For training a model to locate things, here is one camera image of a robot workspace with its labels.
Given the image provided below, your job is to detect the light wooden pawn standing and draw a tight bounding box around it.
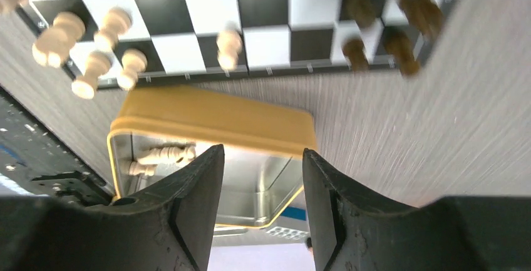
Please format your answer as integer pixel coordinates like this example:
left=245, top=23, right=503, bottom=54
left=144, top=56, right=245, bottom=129
left=116, top=48, right=147, bottom=91

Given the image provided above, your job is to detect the black white chess board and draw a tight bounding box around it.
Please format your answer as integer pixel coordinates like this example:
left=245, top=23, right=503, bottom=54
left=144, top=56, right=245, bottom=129
left=16, top=0, right=457, bottom=89

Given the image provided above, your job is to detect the dark wooden pawn piece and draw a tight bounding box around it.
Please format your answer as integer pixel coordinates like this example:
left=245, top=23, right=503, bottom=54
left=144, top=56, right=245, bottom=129
left=342, top=38, right=369, bottom=71

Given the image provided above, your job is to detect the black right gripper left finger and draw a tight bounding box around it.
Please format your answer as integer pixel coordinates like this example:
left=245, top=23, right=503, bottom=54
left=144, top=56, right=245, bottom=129
left=1, top=145, right=225, bottom=270

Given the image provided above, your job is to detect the gold tin box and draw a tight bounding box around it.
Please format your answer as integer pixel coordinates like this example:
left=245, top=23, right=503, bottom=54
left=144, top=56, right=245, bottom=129
left=107, top=86, right=317, bottom=228

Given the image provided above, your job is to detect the dark wooden rook piece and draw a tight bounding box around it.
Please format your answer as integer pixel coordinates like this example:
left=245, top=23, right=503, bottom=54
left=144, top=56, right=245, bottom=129
left=383, top=29, right=421, bottom=77

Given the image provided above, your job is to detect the blue box of bits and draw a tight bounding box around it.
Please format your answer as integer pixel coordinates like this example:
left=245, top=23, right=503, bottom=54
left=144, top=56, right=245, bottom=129
left=264, top=207, right=310, bottom=242

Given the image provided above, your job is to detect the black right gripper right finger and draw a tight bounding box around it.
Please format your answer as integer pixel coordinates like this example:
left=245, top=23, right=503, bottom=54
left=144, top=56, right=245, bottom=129
left=302, top=149, right=530, bottom=270

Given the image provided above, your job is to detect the light wooden rook piece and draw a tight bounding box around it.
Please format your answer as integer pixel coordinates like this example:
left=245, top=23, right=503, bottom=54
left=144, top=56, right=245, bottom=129
left=71, top=51, right=111, bottom=100

